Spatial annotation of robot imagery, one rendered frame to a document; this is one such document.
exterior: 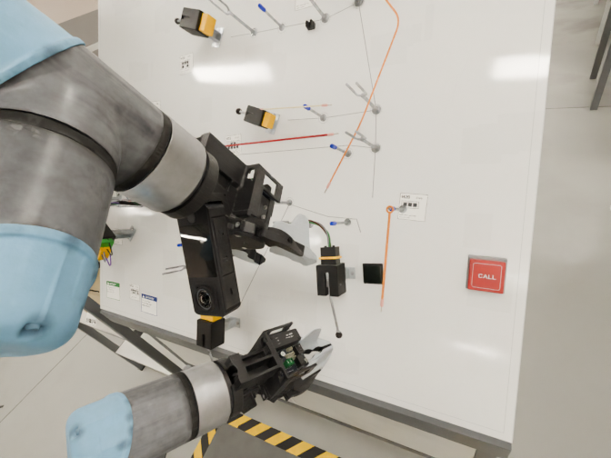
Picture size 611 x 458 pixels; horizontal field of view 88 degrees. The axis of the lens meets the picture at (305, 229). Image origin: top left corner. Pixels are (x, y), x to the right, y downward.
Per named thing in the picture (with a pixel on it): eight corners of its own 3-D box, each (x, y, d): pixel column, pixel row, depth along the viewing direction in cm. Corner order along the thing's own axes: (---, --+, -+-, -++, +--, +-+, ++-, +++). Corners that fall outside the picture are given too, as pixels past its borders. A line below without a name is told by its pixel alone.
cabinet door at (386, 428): (470, 473, 86) (481, 432, 61) (295, 406, 112) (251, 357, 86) (470, 462, 88) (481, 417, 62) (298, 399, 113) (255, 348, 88)
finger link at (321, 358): (355, 346, 51) (314, 366, 45) (337, 364, 54) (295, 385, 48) (344, 330, 52) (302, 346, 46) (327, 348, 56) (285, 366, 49)
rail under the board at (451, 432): (506, 460, 56) (512, 451, 52) (112, 322, 111) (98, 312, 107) (506, 427, 60) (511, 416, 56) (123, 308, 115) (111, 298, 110)
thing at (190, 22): (197, 24, 81) (166, 3, 73) (228, 29, 76) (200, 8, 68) (193, 43, 82) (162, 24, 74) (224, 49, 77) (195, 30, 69)
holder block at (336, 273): (325, 291, 62) (316, 295, 58) (325, 262, 62) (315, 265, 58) (346, 292, 60) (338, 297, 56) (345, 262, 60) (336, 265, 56)
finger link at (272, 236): (313, 243, 38) (252, 216, 32) (311, 255, 37) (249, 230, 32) (287, 248, 41) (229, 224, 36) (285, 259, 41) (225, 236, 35)
